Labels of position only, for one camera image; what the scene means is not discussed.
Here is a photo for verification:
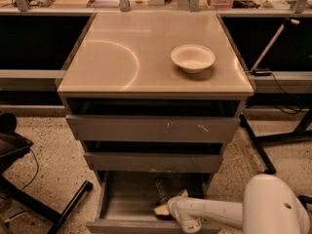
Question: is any clear plastic water bottle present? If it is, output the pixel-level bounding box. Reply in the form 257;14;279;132
155;179;170;204

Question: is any black stand base right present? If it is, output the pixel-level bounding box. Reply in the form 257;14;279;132
240;108;312;175

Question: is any black stand base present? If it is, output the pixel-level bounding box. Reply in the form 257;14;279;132
0;112;95;234
240;108;312;175

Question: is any black caster wheel right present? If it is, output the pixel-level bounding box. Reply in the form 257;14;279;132
297;195;312;209

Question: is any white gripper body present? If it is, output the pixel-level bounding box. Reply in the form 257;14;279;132
167;196;202;234

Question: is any bottom grey drawer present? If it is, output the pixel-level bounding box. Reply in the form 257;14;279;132
87;172;210;234

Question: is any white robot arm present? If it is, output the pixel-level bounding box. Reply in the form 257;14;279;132
154;174;310;234

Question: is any white pole with black base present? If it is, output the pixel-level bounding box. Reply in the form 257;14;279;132
250;18;300;76

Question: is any grey drawer cabinet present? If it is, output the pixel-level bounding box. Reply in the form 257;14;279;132
55;11;257;180

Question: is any black cable on floor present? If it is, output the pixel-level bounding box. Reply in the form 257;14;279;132
19;148;41;192

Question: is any grey drawer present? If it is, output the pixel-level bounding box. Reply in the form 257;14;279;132
87;172;210;234
82;140;225;173
66;99;242;143

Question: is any white paper bowl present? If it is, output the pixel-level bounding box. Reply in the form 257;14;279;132
171;44;215;74

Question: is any middle grey drawer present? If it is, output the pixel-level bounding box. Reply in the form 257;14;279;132
82;140;225;173

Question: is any black stand base left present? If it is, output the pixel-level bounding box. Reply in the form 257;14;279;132
0;112;95;234

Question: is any top grey drawer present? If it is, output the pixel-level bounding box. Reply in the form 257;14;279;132
66;99;242;143

